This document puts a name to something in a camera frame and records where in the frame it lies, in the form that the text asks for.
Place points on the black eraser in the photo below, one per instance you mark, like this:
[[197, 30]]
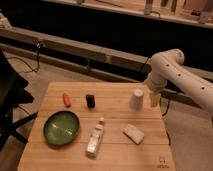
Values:
[[90, 99]]

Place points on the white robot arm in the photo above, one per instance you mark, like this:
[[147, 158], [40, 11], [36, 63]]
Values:
[[167, 66]]

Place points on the black office chair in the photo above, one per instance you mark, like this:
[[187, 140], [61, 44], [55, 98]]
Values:
[[12, 93]]

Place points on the green bowl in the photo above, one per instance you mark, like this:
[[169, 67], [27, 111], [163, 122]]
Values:
[[61, 128]]

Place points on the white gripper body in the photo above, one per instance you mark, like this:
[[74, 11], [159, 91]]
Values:
[[155, 84]]

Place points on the orange carrot toy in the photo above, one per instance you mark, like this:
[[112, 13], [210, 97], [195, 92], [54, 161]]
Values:
[[66, 100]]

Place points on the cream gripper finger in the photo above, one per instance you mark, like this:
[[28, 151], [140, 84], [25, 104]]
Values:
[[155, 99]]

